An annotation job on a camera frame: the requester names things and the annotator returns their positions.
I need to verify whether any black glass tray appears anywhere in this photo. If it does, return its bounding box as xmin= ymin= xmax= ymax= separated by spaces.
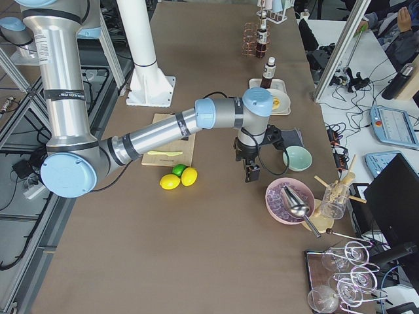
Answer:
xmin=304 ymin=251 xmax=355 ymax=291

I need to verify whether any tea bottle dark red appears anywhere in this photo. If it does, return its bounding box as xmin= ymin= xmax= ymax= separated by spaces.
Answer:
xmin=260 ymin=56 xmax=276 ymax=89

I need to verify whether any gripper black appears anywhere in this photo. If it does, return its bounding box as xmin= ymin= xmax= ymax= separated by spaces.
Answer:
xmin=233 ymin=124 xmax=283 ymax=183

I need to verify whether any grey folded cloth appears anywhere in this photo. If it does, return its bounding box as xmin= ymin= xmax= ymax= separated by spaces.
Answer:
xmin=281 ymin=128 xmax=304 ymax=148

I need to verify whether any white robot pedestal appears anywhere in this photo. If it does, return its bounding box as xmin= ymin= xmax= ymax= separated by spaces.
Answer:
xmin=117 ymin=0 xmax=175 ymax=108

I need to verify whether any yellow lemon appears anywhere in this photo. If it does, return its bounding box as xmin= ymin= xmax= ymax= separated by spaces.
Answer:
xmin=159 ymin=173 xmax=181 ymax=190
xmin=181 ymin=167 xmax=198 ymax=186

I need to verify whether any white serving tray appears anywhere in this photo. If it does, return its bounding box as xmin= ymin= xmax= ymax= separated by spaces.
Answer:
xmin=248 ymin=78 xmax=291 ymax=116

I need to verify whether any glass jar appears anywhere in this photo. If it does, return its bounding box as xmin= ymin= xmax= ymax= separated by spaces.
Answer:
xmin=320 ymin=183 xmax=349 ymax=219

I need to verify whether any green lime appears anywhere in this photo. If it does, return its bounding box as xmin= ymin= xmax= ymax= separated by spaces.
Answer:
xmin=172 ymin=164 xmax=187 ymax=177

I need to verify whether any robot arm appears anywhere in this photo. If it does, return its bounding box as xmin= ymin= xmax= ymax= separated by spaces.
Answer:
xmin=19 ymin=1 xmax=274 ymax=198
xmin=1 ymin=17 xmax=39 ymax=66

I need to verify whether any white wire cup rack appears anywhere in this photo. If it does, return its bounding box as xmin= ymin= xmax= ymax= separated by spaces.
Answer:
xmin=257 ymin=0 xmax=287 ymax=24

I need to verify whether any tea bottle in rack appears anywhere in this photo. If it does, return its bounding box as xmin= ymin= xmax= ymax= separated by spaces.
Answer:
xmin=255 ymin=24 xmax=268 ymax=58

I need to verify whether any metal ice scoop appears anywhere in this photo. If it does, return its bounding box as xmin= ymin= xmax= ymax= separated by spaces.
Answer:
xmin=281 ymin=185 xmax=321 ymax=238

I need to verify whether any aluminium frame post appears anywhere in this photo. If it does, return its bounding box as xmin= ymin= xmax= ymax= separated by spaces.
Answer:
xmin=313 ymin=0 xmax=371 ymax=103

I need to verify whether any black thermos bottle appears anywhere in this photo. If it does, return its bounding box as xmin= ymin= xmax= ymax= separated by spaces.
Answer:
xmin=382 ymin=63 xmax=415 ymax=100

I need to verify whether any yellow plastic knife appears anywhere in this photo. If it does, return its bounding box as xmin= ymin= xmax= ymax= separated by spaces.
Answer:
xmin=147 ymin=150 xmax=183 ymax=157

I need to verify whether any mint green bowl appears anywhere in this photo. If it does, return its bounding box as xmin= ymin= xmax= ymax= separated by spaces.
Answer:
xmin=283 ymin=146 xmax=312 ymax=172

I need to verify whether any teach pendant tablet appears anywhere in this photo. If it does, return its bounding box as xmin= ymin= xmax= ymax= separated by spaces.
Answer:
xmin=364 ymin=150 xmax=410 ymax=178
xmin=370 ymin=105 xmax=418 ymax=149

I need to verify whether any pink bowl with ice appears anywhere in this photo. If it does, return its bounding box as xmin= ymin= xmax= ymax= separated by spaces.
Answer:
xmin=265 ymin=177 xmax=315 ymax=225

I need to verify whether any white plate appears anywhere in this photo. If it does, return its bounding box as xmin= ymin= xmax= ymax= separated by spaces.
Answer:
xmin=268 ymin=88 xmax=291 ymax=115

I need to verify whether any copper wire bottle rack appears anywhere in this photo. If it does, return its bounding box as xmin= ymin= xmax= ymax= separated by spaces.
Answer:
xmin=241 ymin=22 xmax=270 ymax=57

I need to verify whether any wine glass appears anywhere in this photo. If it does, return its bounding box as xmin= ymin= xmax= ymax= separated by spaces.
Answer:
xmin=328 ymin=266 xmax=378 ymax=294
xmin=337 ymin=278 xmax=388 ymax=307
xmin=307 ymin=285 xmax=340 ymax=313
xmin=321 ymin=241 xmax=369 ymax=272

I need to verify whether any black monitor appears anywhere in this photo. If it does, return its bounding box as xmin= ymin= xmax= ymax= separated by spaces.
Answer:
xmin=365 ymin=154 xmax=419 ymax=246

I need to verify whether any ring pastry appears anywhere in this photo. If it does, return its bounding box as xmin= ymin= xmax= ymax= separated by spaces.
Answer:
xmin=272 ymin=99 xmax=280 ymax=110

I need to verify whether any wooden cup tree stand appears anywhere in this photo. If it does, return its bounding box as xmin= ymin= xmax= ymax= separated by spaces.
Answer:
xmin=314 ymin=154 xmax=367 ymax=220

